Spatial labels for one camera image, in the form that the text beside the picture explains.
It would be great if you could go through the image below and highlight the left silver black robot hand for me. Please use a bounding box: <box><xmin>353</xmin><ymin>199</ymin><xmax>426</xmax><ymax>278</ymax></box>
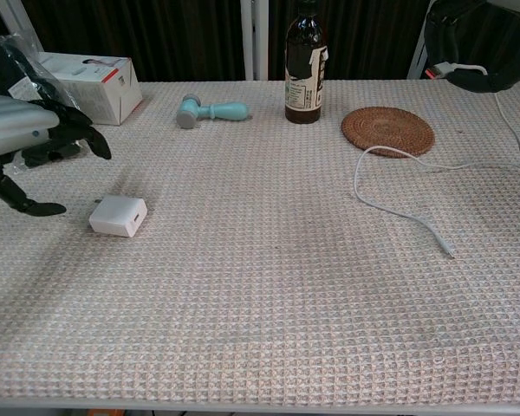
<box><xmin>0</xmin><ymin>93</ymin><xmax>113</xmax><ymax>218</ymax></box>

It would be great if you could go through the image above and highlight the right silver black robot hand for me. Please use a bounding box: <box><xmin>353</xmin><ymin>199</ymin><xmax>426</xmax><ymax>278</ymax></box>
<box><xmin>424</xmin><ymin>0</ymin><xmax>520</xmax><ymax>94</ymax></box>

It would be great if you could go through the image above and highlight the white USB charging cable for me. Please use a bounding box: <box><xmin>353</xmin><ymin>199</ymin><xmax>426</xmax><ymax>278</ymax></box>
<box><xmin>354</xmin><ymin>62</ymin><xmax>520</xmax><ymax>260</ymax></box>

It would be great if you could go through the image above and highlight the white charger adapter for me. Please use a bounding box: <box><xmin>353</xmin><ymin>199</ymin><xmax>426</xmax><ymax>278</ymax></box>
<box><xmin>88</xmin><ymin>194</ymin><xmax>149</xmax><ymax>238</ymax></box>

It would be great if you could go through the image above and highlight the white red product box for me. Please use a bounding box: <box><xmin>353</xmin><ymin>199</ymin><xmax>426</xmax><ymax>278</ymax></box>
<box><xmin>36</xmin><ymin>51</ymin><xmax>144</xmax><ymax>127</ymax></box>

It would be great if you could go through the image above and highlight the round woven rattan coaster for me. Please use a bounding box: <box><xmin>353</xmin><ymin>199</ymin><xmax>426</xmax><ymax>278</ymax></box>
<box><xmin>341</xmin><ymin>106</ymin><xmax>436</xmax><ymax>159</ymax></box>

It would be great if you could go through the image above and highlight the brown glass bottle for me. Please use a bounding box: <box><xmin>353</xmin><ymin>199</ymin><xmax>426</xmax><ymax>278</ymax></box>
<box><xmin>283</xmin><ymin>0</ymin><xmax>329</xmax><ymax>126</ymax></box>

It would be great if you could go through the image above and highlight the teal handheld massager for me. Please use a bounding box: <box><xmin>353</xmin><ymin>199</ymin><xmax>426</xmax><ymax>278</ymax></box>
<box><xmin>175</xmin><ymin>94</ymin><xmax>250</xmax><ymax>130</ymax></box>

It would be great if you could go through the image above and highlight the pink waffle tablecloth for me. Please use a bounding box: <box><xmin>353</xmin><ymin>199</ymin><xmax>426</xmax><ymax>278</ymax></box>
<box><xmin>0</xmin><ymin>79</ymin><xmax>520</xmax><ymax>408</ymax></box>

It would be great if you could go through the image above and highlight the white partition post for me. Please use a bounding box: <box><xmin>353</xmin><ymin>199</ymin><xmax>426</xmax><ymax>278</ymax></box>
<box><xmin>0</xmin><ymin>0</ymin><xmax>40</xmax><ymax>57</ymax></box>
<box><xmin>406</xmin><ymin>0</ymin><xmax>439</xmax><ymax>81</ymax></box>
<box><xmin>240</xmin><ymin>0</ymin><xmax>270</xmax><ymax>81</ymax></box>

